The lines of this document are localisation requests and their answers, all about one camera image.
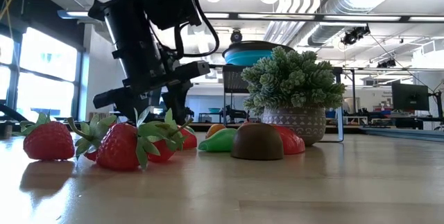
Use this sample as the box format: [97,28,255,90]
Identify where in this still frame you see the black ceiling camera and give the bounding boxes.
[377,58,398,69]
[341,25,371,46]
[230,28,244,44]

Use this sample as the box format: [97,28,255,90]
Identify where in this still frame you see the red plastic bell pepper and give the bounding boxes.
[272,123,307,155]

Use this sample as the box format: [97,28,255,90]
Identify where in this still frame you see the red plastic strawberry green leaves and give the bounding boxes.
[12,110,76,161]
[148,108,194,164]
[67,114,118,163]
[96,107,162,172]

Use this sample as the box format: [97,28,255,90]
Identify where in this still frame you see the black computer monitor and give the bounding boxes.
[391,83,430,111]

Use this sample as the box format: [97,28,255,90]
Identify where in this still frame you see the large window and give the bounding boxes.
[0,26,84,121]

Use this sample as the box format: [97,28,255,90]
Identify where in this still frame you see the small orange fruit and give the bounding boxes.
[206,123,227,139]

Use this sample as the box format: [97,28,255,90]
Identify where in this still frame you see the brown plastic kiwi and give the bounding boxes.
[230,122,284,161]

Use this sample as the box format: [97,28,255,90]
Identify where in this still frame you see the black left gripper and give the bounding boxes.
[92,43,212,127]

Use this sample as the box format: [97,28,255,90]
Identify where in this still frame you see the long LED light bar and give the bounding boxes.
[58,8,444,23]

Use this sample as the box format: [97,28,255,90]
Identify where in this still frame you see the black table frame rails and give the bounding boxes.
[360,126,444,144]

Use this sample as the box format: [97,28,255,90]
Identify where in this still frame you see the blue collapsible bowl grey rim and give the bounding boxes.
[221,40,296,67]

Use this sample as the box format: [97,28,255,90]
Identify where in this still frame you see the green plant in patterned pot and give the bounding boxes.
[241,46,347,148]

